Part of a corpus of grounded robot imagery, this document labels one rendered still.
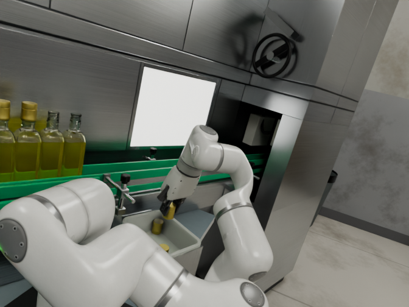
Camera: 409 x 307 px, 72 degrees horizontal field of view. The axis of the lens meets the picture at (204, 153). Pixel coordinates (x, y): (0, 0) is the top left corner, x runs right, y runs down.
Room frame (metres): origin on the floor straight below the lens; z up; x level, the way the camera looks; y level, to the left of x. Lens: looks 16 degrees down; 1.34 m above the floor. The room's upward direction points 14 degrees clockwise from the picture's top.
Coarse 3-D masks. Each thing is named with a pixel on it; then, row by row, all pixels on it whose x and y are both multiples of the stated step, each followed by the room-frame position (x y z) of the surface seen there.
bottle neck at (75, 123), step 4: (72, 116) 0.75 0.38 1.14; (76, 116) 0.75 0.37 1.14; (80, 116) 0.76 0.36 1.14; (72, 120) 0.75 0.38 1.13; (76, 120) 0.75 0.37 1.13; (80, 120) 0.76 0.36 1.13; (72, 124) 0.75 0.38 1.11; (76, 124) 0.75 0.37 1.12; (80, 124) 0.77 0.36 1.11; (72, 128) 0.75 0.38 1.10; (76, 128) 0.75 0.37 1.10
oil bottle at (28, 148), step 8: (16, 136) 0.65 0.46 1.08; (24, 136) 0.65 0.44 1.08; (32, 136) 0.66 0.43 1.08; (40, 136) 0.68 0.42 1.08; (16, 144) 0.64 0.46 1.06; (24, 144) 0.65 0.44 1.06; (32, 144) 0.66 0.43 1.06; (40, 144) 0.68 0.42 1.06; (16, 152) 0.64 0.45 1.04; (24, 152) 0.65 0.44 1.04; (32, 152) 0.66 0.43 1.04; (40, 152) 0.68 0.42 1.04; (16, 160) 0.64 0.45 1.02; (24, 160) 0.65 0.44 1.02; (32, 160) 0.66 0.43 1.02; (16, 168) 0.64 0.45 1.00; (24, 168) 0.65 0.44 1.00; (32, 168) 0.67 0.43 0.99; (16, 176) 0.64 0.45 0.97; (24, 176) 0.65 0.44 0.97; (32, 176) 0.67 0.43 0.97
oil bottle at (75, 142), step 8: (64, 136) 0.74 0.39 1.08; (72, 136) 0.74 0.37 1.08; (80, 136) 0.75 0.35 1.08; (72, 144) 0.73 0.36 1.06; (80, 144) 0.75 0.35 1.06; (64, 152) 0.73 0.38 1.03; (72, 152) 0.74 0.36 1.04; (80, 152) 0.75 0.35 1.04; (64, 160) 0.73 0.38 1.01; (72, 160) 0.74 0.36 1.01; (80, 160) 0.76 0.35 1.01; (64, 168) 0.73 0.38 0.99; (72, 168) 0.74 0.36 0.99; (80, 168) 0.76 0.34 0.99; (64, 176) 0.73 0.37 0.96
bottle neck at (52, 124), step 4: (48, 112) 0.71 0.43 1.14; (52, 112) 0.73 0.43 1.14; (56, 112) 0.73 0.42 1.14; (48, 116) 0.71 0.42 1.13; (52, 116) 0.71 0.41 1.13; (56, 116) 0.71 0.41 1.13; (48, 120) 0.71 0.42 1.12; (52, 120) 0.71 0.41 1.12; (56, 120) 0.72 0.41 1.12; (48, 124) 0.71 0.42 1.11; (52, 124) 0.71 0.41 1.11; (56, 124) 0.72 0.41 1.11; (48, 128) 0.71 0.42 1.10; (52, 128) 0.71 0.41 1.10; (56, 128) 0.72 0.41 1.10
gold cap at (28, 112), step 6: (24, 102) 0.66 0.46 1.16; (30, 102) 0.68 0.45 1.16; (24, 108) 0.66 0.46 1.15; (30, 108) 0.66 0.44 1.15; (36, 108) 0.68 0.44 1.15; (24, 114) 0.66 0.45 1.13; (30, 114) 0.66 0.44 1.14; (36, 114) 0.68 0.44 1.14; (24, 120) 0.66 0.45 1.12; (30, 120) 0.66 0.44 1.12; (36, 120) 0.68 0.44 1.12
